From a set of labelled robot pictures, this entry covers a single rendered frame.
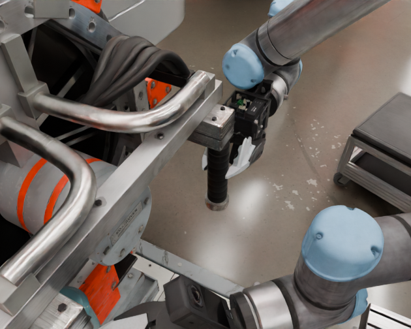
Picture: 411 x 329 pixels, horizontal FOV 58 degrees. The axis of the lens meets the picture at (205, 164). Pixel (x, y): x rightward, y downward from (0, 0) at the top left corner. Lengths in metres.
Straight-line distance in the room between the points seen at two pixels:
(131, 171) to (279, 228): 1.22
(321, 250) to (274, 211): 1.25
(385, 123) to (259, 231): 0.67
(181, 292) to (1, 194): 0.31
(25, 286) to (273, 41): 0.47
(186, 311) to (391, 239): 0.23
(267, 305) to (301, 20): 0.39
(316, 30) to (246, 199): 1.19
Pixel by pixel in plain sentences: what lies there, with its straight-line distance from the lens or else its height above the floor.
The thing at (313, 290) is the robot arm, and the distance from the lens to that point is 0.46.
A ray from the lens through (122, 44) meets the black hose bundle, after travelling 0.53.
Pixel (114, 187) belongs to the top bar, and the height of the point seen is 0.98.
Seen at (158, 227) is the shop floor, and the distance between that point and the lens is 1.58.
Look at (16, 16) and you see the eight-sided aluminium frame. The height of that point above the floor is 1.10.
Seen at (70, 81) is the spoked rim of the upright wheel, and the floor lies 0.91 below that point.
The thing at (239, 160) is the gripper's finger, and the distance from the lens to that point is 0.62.
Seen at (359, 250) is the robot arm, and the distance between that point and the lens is 0.40.
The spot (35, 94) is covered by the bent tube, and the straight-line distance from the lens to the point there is 0.52.
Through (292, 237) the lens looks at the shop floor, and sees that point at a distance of 1.59.
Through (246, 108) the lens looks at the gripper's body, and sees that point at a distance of 0.68.
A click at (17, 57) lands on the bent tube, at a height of 1.06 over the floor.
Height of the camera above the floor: 1.28
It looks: 45 degrees down
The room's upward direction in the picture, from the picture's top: straight up
